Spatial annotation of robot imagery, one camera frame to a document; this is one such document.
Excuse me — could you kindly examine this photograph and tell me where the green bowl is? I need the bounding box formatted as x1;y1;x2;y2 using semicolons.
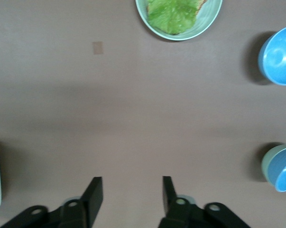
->
261;144;286;185

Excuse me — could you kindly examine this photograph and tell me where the green lettuce leaf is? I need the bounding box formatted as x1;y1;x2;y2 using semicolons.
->
147;0;200;36

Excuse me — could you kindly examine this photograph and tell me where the green plate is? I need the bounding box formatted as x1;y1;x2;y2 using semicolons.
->
135;0;223;41

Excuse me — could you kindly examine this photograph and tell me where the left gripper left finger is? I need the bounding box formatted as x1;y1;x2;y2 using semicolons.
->
0;176;103;228

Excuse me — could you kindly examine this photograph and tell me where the brown tape patch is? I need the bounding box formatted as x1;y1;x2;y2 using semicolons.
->
92;41;103;55

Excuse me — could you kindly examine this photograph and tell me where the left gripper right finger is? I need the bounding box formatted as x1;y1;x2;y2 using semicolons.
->
158;176;252;228

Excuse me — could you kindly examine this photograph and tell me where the blue bowl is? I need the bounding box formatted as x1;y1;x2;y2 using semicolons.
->
258;24;286;86
267;146;286;192

